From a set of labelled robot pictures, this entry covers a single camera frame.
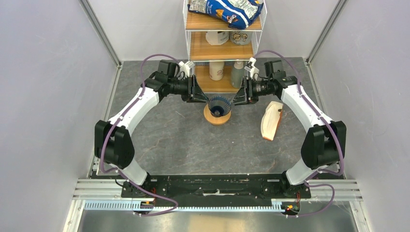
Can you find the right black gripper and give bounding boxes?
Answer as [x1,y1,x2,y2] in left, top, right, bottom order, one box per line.
[230,75,273,106]

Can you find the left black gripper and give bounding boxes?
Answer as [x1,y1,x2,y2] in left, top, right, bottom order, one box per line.
[168,75,209,104]

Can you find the blue ribbed coffee dripper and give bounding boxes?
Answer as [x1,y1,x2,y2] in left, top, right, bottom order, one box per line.
[208,96,232,117]

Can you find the round wooden dripper stand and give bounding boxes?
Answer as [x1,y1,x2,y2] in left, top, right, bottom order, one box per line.
[203,104,232,126]

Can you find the white wire wooden shelf rack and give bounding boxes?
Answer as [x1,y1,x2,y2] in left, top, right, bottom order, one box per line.
[182,0,267,93]

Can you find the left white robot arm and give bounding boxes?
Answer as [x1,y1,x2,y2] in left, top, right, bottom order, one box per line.
[94,60,208,198]

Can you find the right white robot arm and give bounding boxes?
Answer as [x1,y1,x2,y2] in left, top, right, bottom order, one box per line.
[233,58,347,198]

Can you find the white coffee filter stack holder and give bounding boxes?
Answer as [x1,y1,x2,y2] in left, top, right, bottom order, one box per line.
[261,101,283,141]

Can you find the grey green spray bottle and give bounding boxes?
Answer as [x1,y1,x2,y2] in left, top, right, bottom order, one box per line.
[230,61,244,88]

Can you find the white small bottle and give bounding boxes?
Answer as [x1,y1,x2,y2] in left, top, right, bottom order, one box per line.
[209,61,224,81]

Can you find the white plastic jug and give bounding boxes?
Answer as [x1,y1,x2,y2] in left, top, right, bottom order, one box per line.
[205,31,230,45]

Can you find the blue chips bag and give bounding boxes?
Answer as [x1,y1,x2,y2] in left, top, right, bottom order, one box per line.
[187,0,264,30]

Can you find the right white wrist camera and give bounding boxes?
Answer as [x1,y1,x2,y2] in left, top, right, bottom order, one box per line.
[244,57,259,81]

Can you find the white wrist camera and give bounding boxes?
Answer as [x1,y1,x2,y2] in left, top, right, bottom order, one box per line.
[178,61,195,78]
[244,57,259,81]

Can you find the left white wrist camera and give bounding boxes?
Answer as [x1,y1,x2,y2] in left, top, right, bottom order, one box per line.
[178,61,195,78]

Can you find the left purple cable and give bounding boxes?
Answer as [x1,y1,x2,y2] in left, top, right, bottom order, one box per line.
[98,54,181,218]

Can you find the purple cable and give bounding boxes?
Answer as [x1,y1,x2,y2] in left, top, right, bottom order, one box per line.
[98,54,181,218]
[253,49,345,218]

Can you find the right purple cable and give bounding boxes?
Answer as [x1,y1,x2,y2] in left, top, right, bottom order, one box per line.
[253,49,345,218]

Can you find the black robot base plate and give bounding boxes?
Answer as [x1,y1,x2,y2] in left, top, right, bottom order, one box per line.
[121,173,311,209]

